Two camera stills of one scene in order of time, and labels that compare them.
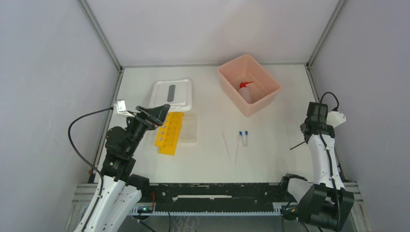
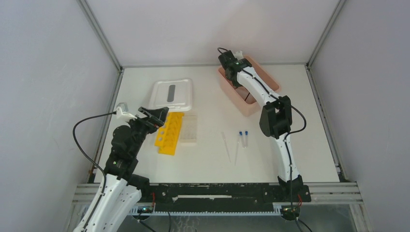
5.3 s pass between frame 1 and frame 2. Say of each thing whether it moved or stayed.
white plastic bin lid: stayed
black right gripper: moved
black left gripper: stayed
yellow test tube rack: stayed
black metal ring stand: moved
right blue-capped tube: stayed
